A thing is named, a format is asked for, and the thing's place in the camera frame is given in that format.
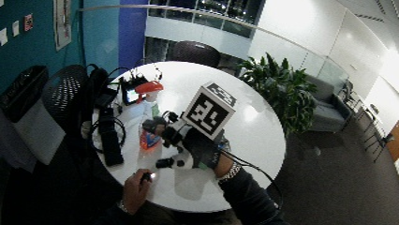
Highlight small black lit device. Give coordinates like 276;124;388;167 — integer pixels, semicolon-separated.
140;172;158;184

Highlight clear spray bottle orange head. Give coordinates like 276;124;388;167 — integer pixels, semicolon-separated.
134;80;165;152

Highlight thin silver wrist band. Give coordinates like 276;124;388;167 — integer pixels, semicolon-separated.
116;200;131;216

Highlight white cube of black markers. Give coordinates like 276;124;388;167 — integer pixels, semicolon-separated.
181;82;239;142

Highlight long black power strip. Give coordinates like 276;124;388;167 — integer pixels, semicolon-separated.
98;107;127;168

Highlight small black screen device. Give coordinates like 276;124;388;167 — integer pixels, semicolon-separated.
120;75;151;107

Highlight dark round armchair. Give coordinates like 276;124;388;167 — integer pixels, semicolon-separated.
169;40;223;68

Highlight black mesh chair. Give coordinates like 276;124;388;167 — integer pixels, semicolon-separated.
40;64;91;127

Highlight white sheet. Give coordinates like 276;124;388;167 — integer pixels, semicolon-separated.
11;99;68;166

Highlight green leafy plant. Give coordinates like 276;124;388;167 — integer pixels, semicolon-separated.
237;52;321;138

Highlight curved white railing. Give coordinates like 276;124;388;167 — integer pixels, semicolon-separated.
79;4;350;74

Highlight grey sofa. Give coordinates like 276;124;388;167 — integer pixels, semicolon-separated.
306;74;356;133

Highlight black looped cable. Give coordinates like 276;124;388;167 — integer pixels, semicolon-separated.
90;115;130;155

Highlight silver wrist bracelet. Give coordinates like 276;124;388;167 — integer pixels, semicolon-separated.
216;161;244;184

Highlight black glove cable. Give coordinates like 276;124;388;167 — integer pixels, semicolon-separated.
219;149;285;209

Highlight framed wall poster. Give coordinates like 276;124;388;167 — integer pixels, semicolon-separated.
52;0;74;52

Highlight red wall note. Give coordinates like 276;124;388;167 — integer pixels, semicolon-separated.
23;13;35;32

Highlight white wall note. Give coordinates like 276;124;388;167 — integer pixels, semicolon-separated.
0;27;10;47
10;20;22;38

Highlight black metal frame chairs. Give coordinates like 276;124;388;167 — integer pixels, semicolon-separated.
360;102;396;164

